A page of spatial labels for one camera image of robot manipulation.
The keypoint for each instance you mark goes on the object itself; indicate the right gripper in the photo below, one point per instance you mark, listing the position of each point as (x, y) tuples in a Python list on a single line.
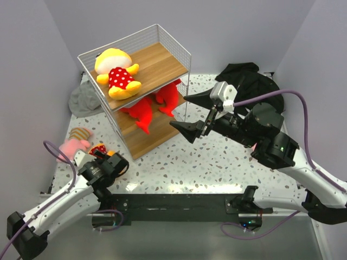
[(191, 130)]

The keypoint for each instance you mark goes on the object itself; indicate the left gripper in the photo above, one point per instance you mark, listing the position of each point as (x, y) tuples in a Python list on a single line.
[(105, 157)]

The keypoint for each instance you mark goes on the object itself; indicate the red shark plush back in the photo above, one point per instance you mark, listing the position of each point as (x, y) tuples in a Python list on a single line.
[(168, 95)]

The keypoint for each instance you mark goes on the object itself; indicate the red shark plush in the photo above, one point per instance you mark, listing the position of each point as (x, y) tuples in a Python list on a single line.
[(168, 95), (141, 111)]

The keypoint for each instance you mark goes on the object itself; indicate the red shark plush front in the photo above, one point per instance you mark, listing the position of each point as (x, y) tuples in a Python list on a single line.
[(141, 111)]

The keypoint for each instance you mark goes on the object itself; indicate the yellow plush red dotted dress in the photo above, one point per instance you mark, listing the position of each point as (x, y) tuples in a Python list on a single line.
[(115, 68)]

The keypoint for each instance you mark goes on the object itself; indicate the yellow plush near left arm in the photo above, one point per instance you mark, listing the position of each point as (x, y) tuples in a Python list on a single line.
[(100, 151)]

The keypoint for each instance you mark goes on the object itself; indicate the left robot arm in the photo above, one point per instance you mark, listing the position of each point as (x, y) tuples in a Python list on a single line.
[(85, 193)]

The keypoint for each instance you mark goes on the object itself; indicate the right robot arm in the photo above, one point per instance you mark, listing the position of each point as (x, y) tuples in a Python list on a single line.
[(322, 196)]

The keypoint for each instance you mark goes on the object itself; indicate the pink plush striped hat left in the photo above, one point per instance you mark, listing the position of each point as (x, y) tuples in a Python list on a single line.
[(77, 140)]

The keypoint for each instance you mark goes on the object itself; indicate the pink plush striped hat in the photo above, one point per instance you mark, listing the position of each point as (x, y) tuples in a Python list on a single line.
[(254, 147), (77, 140)]

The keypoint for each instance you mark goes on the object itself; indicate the black jacket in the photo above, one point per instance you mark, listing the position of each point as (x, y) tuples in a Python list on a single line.
[(250, 84)]

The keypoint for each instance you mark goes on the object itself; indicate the pink plush striped hat right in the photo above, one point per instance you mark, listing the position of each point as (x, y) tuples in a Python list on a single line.
[(254, 147)]

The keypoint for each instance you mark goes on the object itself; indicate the grey cloth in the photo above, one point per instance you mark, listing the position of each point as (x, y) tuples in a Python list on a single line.
[(84, 102)]

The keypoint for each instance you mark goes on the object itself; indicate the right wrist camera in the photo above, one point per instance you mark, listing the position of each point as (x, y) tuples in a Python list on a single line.
[(223, 95)]

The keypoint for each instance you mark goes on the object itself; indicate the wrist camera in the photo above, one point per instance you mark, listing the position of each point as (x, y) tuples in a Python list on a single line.
[(223, 95), (80, 158)]

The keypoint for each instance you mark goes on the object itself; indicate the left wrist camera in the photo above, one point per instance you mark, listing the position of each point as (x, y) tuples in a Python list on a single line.
[(80, 158)]

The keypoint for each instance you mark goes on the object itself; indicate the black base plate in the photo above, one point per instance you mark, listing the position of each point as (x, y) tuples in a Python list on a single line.
[(211, 207)]

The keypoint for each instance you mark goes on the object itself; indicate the white wire wooden shelf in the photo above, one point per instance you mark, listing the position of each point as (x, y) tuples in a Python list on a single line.
[(162, 60)]

